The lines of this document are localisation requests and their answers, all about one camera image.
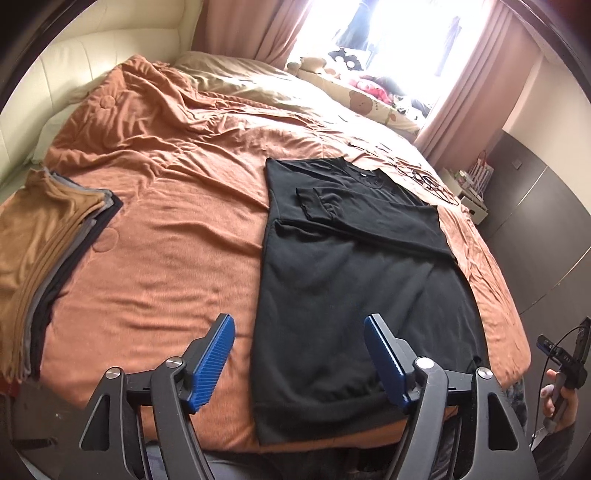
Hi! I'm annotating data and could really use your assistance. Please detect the hanging dark garment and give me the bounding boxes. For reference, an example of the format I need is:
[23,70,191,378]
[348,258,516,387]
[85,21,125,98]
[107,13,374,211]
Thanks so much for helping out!
[339,0,375,51]
[443,16,462,61]

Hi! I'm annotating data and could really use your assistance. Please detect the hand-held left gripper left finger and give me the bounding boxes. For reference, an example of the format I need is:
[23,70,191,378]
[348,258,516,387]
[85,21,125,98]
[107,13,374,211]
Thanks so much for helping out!
[78,313,237,480]

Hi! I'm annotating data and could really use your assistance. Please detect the black clothes hangers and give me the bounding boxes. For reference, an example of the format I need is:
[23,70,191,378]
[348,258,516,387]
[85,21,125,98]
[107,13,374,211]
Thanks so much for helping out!
[348,138,462,206]

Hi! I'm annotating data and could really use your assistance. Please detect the black t-shirt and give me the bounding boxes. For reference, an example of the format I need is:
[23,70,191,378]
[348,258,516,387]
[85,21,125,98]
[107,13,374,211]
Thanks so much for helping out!
[252,157,490,446]

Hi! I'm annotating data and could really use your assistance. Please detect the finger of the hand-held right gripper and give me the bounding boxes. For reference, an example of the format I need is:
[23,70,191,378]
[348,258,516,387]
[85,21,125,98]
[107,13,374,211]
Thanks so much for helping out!
[536,336,573,365]

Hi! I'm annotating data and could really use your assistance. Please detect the white nightstand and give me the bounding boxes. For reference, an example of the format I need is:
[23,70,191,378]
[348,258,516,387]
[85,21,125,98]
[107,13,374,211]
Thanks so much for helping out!
[438,166,489,224]

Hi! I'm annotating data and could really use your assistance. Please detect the white plush bear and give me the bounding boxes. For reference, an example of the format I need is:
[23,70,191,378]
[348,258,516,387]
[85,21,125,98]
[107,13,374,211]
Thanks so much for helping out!
[286,55,340,77]

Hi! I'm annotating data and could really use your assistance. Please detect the pink plush toy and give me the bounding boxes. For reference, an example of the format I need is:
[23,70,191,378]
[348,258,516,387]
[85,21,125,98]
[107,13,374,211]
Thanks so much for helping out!
[348,76,393,100]

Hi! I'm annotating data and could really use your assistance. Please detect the orange blanket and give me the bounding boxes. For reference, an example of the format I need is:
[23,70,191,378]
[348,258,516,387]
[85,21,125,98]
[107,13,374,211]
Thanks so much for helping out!
[32,54,531,455]

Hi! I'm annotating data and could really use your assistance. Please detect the striped gift bag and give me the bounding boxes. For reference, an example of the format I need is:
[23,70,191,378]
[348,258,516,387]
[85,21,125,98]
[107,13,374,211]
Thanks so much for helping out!
[465,150,495,197]

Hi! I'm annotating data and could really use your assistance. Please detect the beige bed cover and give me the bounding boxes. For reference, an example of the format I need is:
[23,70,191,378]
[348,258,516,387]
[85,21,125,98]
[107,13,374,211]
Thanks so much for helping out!
[174,51,370,127]

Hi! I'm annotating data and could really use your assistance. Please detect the stack of folded clothes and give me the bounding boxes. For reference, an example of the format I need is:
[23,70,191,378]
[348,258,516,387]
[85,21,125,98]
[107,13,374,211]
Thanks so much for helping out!
[0,167,124,384]

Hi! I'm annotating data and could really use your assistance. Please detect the black and white plush toy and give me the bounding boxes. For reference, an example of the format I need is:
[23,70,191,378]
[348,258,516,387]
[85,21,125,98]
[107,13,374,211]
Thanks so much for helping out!
[330,46,370,70]

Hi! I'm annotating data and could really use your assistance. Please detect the person's right forearm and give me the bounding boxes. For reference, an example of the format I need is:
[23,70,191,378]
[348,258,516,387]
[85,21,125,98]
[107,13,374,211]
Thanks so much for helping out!
[531,422,575,480]

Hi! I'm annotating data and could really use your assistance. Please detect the cream padded headboard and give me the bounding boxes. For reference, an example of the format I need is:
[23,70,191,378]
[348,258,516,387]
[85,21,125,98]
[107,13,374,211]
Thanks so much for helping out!
[0,0,204,195]

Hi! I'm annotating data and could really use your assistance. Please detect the dark grey fuzzy rug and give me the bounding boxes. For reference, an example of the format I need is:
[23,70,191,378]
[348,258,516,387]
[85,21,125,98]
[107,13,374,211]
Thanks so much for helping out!
[505,378,529,430]

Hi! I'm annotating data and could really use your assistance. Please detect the dark wall panels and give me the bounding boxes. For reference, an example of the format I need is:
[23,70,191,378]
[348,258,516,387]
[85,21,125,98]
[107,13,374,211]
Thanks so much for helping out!
[480,129,591,324]

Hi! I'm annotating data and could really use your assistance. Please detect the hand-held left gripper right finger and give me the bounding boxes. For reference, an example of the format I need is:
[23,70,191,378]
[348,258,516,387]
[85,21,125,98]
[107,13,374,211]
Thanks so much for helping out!
[363,314,532,480]

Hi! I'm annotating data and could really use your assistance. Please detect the bear-print window cushion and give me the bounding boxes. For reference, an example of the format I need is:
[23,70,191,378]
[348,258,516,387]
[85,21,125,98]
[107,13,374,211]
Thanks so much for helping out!
[295,69,421,134]

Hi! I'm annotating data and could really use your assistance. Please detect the white pillow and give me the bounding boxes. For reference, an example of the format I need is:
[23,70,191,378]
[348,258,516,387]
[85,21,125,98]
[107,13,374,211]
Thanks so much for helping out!
[30,99,84,164]

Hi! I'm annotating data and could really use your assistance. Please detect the person's right hand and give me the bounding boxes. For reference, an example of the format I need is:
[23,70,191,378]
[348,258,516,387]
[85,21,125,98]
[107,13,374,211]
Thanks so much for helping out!
[541,369,581,432]

